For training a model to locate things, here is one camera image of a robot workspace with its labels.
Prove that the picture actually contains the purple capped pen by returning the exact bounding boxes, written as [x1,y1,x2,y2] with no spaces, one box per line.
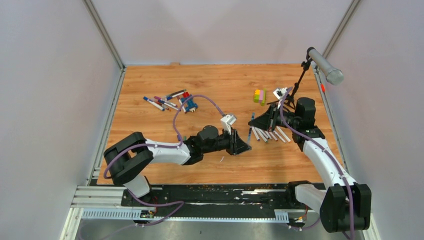
[154,96,179,110]

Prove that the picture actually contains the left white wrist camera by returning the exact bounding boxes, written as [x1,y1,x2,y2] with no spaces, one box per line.
[220,113,237,135]

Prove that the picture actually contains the black microphone stand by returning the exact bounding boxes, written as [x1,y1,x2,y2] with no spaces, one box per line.
[266,56,312,110]

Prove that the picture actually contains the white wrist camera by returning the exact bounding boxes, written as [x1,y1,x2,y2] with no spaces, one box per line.
[272,87,288,100]
[220,113,237,135]

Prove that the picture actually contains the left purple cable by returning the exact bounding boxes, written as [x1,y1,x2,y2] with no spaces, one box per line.
[103,94,228,226]

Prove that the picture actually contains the blue capped pen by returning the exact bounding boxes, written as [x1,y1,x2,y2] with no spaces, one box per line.
[143,96,165,112]
[163,89,186,100]

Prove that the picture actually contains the white pen by blocks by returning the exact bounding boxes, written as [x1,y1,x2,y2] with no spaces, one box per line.
[177,96,187,113]

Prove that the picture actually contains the slotted cable duct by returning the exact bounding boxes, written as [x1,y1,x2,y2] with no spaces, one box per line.
[81,207,290,223]

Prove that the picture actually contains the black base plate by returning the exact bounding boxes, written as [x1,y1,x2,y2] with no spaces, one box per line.
[120,183,327,220]

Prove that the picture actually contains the grey pen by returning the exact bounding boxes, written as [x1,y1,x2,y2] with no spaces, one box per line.
[247,112,255,144]

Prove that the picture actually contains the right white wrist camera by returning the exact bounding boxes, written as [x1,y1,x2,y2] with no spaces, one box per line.
[272,87,288,100]

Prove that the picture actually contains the white pen body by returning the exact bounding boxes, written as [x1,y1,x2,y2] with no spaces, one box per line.
[252,127,260,142]

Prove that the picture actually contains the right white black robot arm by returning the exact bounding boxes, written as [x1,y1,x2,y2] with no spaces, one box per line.
[248,97,372,233]

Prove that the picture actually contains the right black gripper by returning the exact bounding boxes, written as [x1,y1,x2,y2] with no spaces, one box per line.
[248,102,299,132]

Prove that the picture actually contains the blue red block toy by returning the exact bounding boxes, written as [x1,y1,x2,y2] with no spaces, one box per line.
[181,92,198,113]

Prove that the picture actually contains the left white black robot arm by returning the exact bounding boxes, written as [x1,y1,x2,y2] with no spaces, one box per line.
[103,125,252,207]

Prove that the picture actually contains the red capped short pen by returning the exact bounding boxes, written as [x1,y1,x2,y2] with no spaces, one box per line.
[268,131,278,141]

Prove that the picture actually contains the silver microphone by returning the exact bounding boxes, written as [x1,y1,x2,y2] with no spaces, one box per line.
[306,47,345,86]

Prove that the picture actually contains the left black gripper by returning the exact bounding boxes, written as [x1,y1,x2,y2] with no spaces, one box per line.
[203,127,253,157]

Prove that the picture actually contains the colourful block stack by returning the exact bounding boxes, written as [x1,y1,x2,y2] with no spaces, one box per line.
[253,89,266,106]

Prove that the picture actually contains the orange capped pen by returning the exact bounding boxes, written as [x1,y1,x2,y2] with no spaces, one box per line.
[276,126,291,143]

